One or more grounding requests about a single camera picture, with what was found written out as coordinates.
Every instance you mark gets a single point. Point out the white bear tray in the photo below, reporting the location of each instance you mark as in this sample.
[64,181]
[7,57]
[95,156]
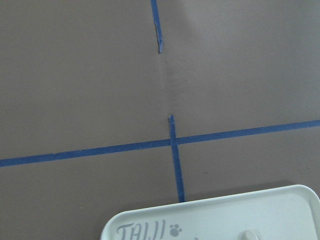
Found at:
[282,213]

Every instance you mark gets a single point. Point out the beige spoon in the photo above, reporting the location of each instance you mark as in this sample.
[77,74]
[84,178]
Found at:
[249,234]

